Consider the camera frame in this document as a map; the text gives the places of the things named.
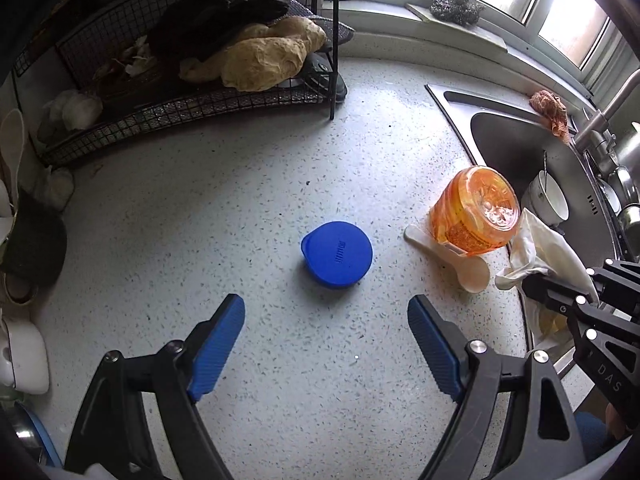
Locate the cream plastic bag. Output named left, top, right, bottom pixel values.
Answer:
left=495, top=209, right=597, bottom=350

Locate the kitchen faucet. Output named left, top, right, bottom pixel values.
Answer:
left=573, top=70, right=640, bottom=176

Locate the person's right hand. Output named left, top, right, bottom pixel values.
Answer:
left=605, top=403, right=639, bottom=441

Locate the beige plastic spoon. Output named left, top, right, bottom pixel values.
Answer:
left=404, top=224, right=490, bottom=294

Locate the white cup in sink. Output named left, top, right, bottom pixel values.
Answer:
left=521, top=153, right=570, bottom=228

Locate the orange plastic jar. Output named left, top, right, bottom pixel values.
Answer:
left=426, top=166, right=521, bottom=257

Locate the blue round lid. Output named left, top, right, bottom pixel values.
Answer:
left=300, top=221, right=373, bottom=289

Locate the stainless steel sink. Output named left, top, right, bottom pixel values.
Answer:
left=425, top=84, right=624, bottom=268

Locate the orange scrub cloth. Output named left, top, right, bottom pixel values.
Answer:
left=529, top=90, right=570, bottom=145

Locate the white ceramic sugar pot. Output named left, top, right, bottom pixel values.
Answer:
left=1, top=313, right=50, bottom=396

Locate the dark green utensil mug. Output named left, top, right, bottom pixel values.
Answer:
left=1, top=188, right=67, bottom=306

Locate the blue rimmed steel bowl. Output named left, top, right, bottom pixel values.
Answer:
left=6, top=402, right=63, bottom=468

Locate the garlic bulb on counter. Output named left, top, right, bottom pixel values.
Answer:
left=35, top=167, right=75, bottom=212

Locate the ginger root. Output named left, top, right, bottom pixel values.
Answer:
left=179, top=15, right=326, bottom=92

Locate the white rice paddle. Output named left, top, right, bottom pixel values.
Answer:
left=0, top=108, right=26, bottom=208

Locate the steel wool scrubber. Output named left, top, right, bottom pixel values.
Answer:
left=428, top=0, right=485, bottom=26

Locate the black wire rack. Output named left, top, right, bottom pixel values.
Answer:
left=12, top=0, right=354, bottom=167

